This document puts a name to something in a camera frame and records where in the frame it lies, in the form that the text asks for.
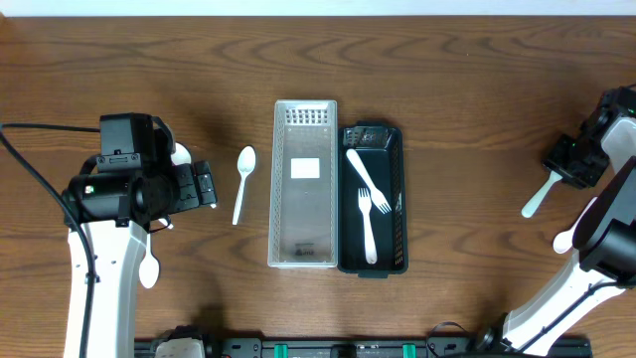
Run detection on white plastic spoon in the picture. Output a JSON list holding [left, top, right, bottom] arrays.
[[138, 234, 160, 289], [233, 145, 256, 226], [158, 204, 218, 230], [171, 142, 192, 166]]

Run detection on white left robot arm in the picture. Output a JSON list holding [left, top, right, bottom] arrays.
[[63, 156, 217, 357]]

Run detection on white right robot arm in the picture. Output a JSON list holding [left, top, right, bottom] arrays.
[[501, 117, 635, 356]]

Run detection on clear perforated plastic basket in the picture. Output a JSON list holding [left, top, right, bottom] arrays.
[[267, 99, 339, 269]]

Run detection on black perforated plastic basket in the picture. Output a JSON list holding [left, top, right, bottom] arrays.
[[338, 122, 408, 278]]

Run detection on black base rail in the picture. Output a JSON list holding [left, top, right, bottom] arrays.
[[133, 322, 593, 358]]

